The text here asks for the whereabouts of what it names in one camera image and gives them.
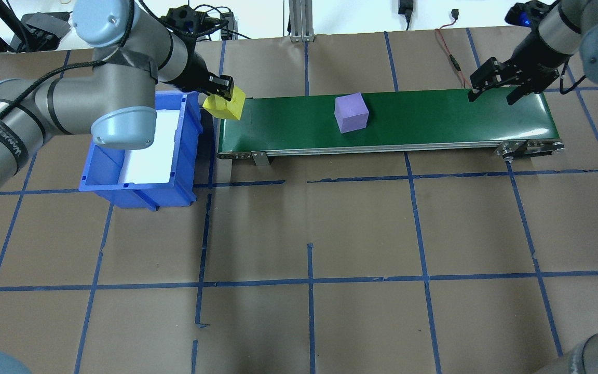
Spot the white foam pad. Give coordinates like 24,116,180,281
121,109,183,184

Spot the purple foam block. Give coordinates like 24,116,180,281
334,93,370,134

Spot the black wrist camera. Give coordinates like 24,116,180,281
160,4,207,38
504,0,541,28

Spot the red and black wire pair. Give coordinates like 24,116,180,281
436,27,472,89

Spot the blue plastic storage bin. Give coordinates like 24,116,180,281
79,91,205,211

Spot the green conveyor belt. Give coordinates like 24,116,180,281
217,86,566,167

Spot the aluminium profile post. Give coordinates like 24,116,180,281
288,0,315,43

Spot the yellow foam block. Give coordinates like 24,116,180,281
202,86,247,122

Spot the black camera stand pole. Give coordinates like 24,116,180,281
0,0,32,50

